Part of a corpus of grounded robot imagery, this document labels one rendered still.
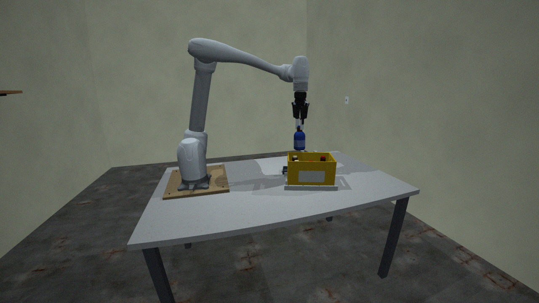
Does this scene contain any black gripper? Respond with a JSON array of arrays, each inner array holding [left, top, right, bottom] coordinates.
[[291, 92, 309, 130]]

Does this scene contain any blue bottle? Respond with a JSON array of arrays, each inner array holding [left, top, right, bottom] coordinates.
[[294, 125, 305, 150]]

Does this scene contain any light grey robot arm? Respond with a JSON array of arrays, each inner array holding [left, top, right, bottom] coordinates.
[[177, 38, 310, 193]]

